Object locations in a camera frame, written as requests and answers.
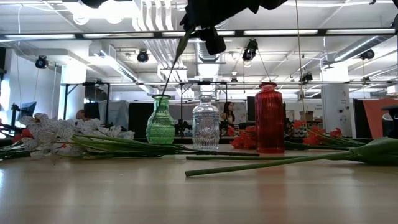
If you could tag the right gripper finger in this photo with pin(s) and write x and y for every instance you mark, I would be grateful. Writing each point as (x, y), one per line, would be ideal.
(214, 42)
(190, 21)

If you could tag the white artificial flower bunch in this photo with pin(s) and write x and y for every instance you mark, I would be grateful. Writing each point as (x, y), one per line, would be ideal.
(119, 133)
(56, 133)

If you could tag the clear glass vase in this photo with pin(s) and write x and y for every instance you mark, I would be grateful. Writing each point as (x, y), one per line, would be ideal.
(205, 124)

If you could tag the red glass vase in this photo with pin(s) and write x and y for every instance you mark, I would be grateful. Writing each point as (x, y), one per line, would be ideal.
(270, 118)

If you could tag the green glass vase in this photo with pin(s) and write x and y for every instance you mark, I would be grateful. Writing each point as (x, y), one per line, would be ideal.
(160, 127)

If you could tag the person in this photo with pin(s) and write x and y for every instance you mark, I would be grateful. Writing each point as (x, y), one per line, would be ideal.
(228, 113)
(82, 115)

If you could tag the black partition panel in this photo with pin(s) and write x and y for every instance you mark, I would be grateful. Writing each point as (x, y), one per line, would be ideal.
(138, 121)

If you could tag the cardboard box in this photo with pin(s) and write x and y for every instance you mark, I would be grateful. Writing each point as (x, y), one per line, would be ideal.
(308, 115)

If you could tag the white room pillar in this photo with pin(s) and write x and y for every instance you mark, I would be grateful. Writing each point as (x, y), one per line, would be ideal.
(337, 109)

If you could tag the orange partition panel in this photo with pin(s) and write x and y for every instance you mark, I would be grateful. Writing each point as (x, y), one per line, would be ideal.
(373, 118)

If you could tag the background computer monitor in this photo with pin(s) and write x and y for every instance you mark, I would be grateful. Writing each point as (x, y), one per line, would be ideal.
(27, 109)

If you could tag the black office chair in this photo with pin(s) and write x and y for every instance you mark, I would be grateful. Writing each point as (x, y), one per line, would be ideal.
(391, 121)

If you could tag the black aluminium table frame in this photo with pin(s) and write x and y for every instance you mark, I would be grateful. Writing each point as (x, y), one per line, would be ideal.
(183, 140)

